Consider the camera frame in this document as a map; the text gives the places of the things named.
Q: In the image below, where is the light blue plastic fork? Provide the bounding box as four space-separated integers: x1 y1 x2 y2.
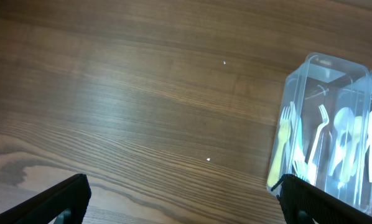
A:
294 118 304 159

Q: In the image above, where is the white curved thin fork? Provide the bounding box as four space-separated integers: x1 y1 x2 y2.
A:
307 105 329 185

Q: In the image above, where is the left clear plastic container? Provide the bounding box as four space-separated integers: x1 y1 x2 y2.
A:
269 53 369 197

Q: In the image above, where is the clear plastic container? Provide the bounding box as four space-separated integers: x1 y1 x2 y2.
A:
269 53 369 197
326 71 372 216

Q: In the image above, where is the white fork horizontal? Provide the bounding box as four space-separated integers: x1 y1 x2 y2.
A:
290 101 308 182

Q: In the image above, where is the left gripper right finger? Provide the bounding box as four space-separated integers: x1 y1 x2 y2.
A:
270 174 372 224

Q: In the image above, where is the yellow plastic fork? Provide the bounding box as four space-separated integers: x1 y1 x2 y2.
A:
267 120 291 187

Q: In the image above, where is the yellow plastic spoon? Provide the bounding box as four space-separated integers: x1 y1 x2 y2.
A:
339 116 363 188

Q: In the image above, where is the right clear plastic container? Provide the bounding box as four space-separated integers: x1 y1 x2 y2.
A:
326 71 372 216

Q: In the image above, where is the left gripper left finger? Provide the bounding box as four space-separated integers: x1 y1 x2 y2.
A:
0 174 91 224

